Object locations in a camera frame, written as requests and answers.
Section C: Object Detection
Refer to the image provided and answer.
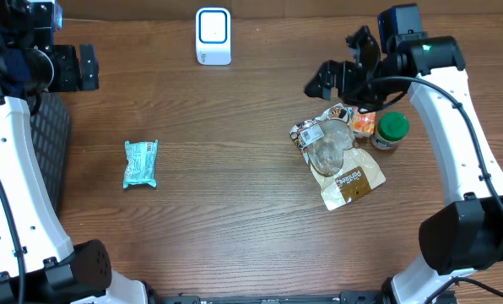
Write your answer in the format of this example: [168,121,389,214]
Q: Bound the orange snack packet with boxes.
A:
[349,107,376,138]

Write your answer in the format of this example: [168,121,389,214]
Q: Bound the green lid jar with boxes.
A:
[370,112,410,150]

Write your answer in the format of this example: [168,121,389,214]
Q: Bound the beige snack pouch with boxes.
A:
[289,103,386,210]

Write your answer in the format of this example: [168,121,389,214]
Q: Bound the teal packet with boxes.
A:
[122,140,159,189]

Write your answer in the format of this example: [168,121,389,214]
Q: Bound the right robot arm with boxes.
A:
[305,3,503,303]

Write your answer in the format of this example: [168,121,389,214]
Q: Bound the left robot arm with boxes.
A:
[0,1,158,303]

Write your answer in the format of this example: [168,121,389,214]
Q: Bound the white barcode scanner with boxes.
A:
[195,7,232,66]

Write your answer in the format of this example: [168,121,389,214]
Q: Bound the grey plastic mesh basket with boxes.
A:
[27,93,72,214]

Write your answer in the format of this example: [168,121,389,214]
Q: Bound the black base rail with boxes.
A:
[160,291,378,304]

